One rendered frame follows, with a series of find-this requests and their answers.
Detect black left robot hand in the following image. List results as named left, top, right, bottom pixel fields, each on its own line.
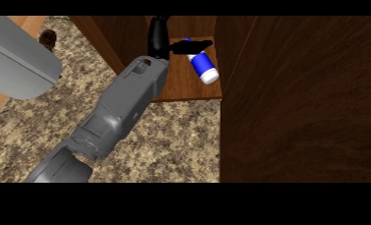
left=146, top=16, right=216, bottom=61

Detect blue and white water bottle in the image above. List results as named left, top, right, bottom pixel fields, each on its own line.
left=185, top=36, right=221, bottom=85

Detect brown wooden cabinet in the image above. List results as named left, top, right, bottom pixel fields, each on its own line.
left=70, top=16, right=258, bottom=103

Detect dark brown cabinet door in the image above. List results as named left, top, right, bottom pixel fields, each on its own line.
left=220, top=16, right=371, bottom=184

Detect dark brown round object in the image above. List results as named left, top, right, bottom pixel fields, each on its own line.
left=39, top=28, right=58, bottom=52

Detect grey rounded appliance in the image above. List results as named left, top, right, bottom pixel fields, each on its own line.
left=0, top=16, right=64, bottom=101

